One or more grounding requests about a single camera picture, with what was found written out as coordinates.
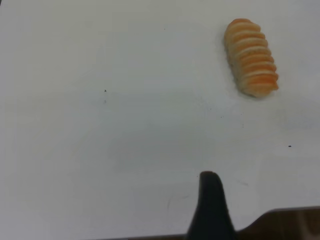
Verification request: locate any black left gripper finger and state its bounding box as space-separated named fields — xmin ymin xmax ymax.
xmin=184 ymin=170 xmax=238 ymax=240

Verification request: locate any striped orange bread roll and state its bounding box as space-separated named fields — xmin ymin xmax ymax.
xmin=223 ymin=18 xmax=280 ymax=98

